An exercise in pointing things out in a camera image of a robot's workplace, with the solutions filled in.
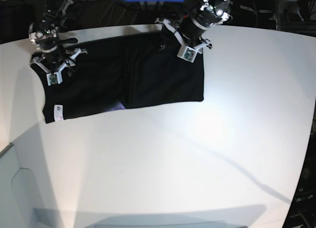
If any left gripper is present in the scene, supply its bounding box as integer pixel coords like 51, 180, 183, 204
155, 15, 213, 51

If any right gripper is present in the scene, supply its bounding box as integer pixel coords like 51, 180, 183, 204
29, 46, 88, 76

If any black T-shirt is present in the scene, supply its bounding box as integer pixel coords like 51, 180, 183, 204
32, 31, 204, 123

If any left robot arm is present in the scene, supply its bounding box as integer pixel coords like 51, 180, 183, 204
156, 0, 230, 54

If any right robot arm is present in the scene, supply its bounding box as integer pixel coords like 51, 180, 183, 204
29, 0, 78, 76

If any black power strip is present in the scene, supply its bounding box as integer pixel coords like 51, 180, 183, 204
169, 13, 189, 21

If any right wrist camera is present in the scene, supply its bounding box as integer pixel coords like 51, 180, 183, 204
46, 72, 63, 86

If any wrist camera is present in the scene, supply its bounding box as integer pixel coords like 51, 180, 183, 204
46, 72, 63, 86
177, 45, 198, 63

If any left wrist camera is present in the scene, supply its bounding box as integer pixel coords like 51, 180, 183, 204
177, 45, 198, 63

